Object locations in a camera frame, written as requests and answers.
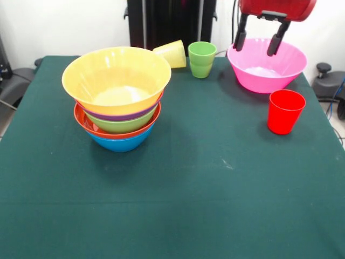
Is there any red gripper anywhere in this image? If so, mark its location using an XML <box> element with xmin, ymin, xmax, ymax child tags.
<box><xmin>232</xmin><ymin>0</ymin><xmax>318</xmax><ymax>57</ymax></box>

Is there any yellow plastic cup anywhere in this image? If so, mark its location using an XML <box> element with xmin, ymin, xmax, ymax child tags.
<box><xmin>153</xmin><ymin>39</ymin><xmax>187</xmax><ymax>69</ymax></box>

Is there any orange plastic bowl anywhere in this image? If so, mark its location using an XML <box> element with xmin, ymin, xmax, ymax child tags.
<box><xmin>61</xmin><ymin>46</ymin><xmax>173</xmax><ymax>116</ymax></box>

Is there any purple plastic bowl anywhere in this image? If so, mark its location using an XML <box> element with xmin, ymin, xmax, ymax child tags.
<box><xmin>77</xmin><ymin>91</ymin><xmax>164</xmax><ymax>121</ymax></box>

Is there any green plastic bowl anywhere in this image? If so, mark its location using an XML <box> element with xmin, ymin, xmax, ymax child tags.
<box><xmin>85</xmin><ymin>105</ymin><xmax>160</xmax><ymax>134</ymax></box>

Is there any large blue plastic bowl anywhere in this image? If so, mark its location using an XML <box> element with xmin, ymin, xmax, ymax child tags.
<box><xmin>86</xmin><ymin>124</ymin><xmax>155</xmax><ymax>153</ymax></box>

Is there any red-orange plastic bowl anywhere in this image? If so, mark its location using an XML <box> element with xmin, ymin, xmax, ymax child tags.
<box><xmin>73</xmin><ymin>101</ymin><xmax>162</xmax><ymax>140</ymax></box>

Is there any pink plastic bowl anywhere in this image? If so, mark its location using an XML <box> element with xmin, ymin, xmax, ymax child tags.
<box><xmin>226</xmin><ymin>37</ymin><xmax>308</xmax><ymax>94</ymax></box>

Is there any green plastic cup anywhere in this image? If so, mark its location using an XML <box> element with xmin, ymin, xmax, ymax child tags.
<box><xmin>188</xmin><ymin>41</ymin><xmax>217</xmax><ymax>79</ymax></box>

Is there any red plastic cup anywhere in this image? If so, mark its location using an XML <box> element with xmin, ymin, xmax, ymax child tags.
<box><xmin>267</xmin><ymin>89</ymin><xmax>307</xmax><ymax>135</ymax></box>

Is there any black chair base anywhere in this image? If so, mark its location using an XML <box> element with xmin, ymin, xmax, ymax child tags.
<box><xmin>312</xmin><ymin>62</ymin><xmax>345</xmax><ymax>121</ymax></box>

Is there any dark green tablecloth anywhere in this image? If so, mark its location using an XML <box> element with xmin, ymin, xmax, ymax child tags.
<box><xmin>0</xmin><ymin>56</ymin><xmax>345</xmax><ymax>259</ymax></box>

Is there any grey chair base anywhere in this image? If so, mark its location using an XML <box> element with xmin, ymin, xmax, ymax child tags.
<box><xmin>0</xmin><ymin>67</ymin><xmax>36</xmax><ymax>108</ymax></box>

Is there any black hanging cable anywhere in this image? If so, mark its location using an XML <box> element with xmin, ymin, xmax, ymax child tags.
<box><xmin>231</xmin><ymin>0</ymin><xmax>244</xmax><ymax>44</ymax></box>

